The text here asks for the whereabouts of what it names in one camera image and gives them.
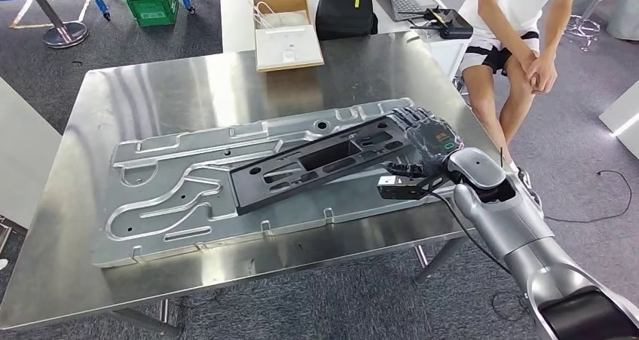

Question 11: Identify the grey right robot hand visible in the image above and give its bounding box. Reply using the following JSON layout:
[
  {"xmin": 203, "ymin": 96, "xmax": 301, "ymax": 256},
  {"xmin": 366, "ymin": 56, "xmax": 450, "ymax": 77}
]
[{"xmin": 384, "ymin": 106, "xmax": 464, "ymax": 179}]

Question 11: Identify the person's left hand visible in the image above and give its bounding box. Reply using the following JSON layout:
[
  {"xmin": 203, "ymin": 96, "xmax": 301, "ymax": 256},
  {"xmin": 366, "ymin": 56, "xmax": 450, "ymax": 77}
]
[{"xmin": 526, "ymin": 53, "xmax": 558, "ymax": 95}]

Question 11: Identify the person's right hand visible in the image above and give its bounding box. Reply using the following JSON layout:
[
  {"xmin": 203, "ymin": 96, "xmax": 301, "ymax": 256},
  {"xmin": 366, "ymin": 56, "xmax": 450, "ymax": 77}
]
[{"xmin": 514, "ymin": 50, "xmax": 539, "ymax": 88}]

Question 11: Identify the black plastic plate frame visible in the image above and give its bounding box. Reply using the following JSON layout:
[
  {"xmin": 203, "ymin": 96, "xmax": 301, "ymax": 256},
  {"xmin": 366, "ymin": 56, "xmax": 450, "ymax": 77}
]
[{"xmin": 228, "ymin": 114, "xmax": 425, "ymax": 216}]

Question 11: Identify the stamped sheet metal part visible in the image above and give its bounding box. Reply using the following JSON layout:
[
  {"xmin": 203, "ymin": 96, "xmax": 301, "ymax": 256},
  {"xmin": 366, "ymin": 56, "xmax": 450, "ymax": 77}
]
[{"xmin": 91, "ymin": 96, "xmax": 457, "ymax": 269}]

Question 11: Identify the stainless steel workbench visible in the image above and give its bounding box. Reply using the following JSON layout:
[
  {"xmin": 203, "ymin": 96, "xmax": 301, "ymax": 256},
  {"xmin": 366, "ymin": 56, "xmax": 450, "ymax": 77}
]
[{"xmin": 0, "ymin": 30, "xmax": 505, "ymax": 336}]

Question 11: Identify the chrome chair base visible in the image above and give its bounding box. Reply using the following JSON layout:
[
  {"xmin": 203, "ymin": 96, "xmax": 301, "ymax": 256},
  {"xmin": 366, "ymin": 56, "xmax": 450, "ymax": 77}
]
[{"xmin": 564, "ymin": 0, "xmax": 621, "ymax": 53}]

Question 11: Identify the black device with antennas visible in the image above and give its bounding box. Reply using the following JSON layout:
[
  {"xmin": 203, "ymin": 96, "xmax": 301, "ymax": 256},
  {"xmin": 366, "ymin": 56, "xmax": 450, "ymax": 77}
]
[{"xmin": 398, "ymin": 7, "xmax": 474, "ymax": 40}]

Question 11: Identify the white cabinet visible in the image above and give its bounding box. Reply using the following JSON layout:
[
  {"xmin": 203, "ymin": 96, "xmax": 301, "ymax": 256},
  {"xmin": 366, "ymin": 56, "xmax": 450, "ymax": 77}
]
[{"xmin": 598, "ymin": 80, "xmax": 639, "ymax": 160}]

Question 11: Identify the grey fabric cover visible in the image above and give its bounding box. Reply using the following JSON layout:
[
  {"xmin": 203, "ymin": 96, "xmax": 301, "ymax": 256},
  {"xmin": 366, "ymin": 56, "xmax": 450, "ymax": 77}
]
[{"xmin": 606, "ymin": 0, "xmax": 639, "ymax": 41}]

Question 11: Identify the black case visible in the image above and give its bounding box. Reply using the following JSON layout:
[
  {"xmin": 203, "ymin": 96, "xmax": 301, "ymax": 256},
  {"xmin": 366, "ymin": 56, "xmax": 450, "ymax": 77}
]
[{"xmin": 315, "ymin": 0, "xmax": 379, "ymax": 41}]

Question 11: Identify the beige flat box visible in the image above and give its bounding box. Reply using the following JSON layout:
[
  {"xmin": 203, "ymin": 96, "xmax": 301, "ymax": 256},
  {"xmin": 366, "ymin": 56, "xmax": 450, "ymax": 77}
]
[{"xmin": 254, "ymin": 24, "xmax": 326, "ymax": 73}]

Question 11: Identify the open cardboard box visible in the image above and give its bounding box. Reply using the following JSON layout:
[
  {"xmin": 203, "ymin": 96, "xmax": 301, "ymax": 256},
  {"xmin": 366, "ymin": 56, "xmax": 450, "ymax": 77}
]
[{"xmin": 252, "ymin": 0, "xmax": 313, "ymax": 32}]

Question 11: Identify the white table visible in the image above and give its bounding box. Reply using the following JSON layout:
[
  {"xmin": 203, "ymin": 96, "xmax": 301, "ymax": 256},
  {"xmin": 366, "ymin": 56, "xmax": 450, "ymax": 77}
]
[{"xmin": 219, "ymin": 0, "xmax": 470, "ymax": 81}]

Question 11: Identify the white panel board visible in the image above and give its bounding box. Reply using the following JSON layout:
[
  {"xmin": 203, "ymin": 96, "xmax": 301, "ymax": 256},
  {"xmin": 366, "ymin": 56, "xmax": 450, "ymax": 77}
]
[{"xmin": 0, "ymin": 75, "xmax": 63, "ymax": 229}]

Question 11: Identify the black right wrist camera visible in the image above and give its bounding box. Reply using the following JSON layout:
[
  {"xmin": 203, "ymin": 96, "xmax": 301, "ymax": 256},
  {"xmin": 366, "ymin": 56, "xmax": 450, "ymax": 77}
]
[{"xmin": 377, "ymin": 170, "xmax": 453, "ymax": 201}]

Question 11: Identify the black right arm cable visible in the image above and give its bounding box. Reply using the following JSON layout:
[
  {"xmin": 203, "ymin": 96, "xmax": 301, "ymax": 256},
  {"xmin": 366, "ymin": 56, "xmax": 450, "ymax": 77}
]
[{"xmin": 427, "ymin": 190, "xmax": 515, "ymax": 276}]

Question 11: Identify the black floor cable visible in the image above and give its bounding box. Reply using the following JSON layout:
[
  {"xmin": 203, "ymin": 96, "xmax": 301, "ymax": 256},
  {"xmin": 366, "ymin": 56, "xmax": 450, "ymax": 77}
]
[
  {"xmin": 491, "ymin": 289, "xmax": 530, "ymax": 323},
  {"xmin": 543, "ymin": 170, "xmax": 634, "ymax": 225}
]

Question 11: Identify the white coiled cable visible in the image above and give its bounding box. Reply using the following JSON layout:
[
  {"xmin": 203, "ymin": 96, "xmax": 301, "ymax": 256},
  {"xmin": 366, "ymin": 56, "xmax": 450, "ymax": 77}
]
[{"xmin": 252, "ymin": 0, "xmax": 282, "ymax": 29}]

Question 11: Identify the chrome stanchion post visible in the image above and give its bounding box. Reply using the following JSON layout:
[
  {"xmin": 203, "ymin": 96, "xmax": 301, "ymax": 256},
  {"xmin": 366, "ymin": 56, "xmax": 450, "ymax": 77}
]
[{"xmin": 20, "ymin": 0, "xmax": 90, "ymax": 49}]

